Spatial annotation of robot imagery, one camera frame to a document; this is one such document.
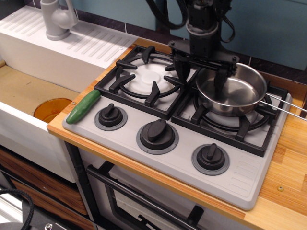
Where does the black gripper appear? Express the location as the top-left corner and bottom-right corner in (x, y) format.
(168, 23), (239, 95)

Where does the grey toy faucet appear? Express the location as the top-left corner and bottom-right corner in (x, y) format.
(40, 0), (78, 41)

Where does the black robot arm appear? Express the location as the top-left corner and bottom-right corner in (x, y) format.
(147, 0), (239, 95)

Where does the orange plastic bowl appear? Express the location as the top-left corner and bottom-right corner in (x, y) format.
(33, 98), (72, 123)

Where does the black oven door handle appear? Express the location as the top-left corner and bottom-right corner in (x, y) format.
(86, 162), (203, 230)

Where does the green toy pickle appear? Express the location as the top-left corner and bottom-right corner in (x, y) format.
(66, 90), (101, 125)

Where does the black burner grate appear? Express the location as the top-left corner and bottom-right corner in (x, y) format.
(94, 46), (198, 120)
(171, 80), (290, 157)

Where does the white toy sink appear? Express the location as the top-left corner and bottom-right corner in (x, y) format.
(0, 6), (136, 183)

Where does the black braided cable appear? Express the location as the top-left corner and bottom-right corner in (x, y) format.
(0, 188), (35, 230)

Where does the black left stove knob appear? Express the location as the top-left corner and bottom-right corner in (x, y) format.
(94, 103), (128, 131)

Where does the toy oven door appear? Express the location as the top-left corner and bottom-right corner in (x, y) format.
(79, 148), (245, 230)

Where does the stainless steel pan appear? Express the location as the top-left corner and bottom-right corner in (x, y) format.
(196, 63), (306, 117)

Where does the black middle stove knob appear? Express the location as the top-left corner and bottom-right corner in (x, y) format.
(136, 119), (179, 155)

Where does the black right stove knob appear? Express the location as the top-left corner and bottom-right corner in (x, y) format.
(191, 143), (230, 176)

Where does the black right burner grate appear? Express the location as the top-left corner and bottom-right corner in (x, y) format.
(171, 80), (290, 157)

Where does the black stove knob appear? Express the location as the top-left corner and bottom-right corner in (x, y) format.
(94, 103), (128, 131)
(136, 119), (179, 155)
(191, 143), (230, 176)

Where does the black left burner grate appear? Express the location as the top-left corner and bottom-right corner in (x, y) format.
(94, 46), (198, 120)

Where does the grey toy stove top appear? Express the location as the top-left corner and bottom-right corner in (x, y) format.
(61, 45), (293, 211)

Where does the wooden drawer front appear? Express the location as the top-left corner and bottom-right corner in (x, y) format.
(0, 148), (94, 230)

